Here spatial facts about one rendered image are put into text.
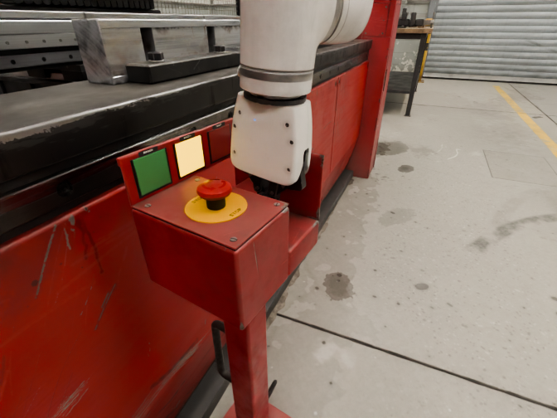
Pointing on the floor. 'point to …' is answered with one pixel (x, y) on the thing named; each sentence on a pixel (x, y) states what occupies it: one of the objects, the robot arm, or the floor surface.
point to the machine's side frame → (375, 83)
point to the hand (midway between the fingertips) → (268, 202)
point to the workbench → (406, 84)
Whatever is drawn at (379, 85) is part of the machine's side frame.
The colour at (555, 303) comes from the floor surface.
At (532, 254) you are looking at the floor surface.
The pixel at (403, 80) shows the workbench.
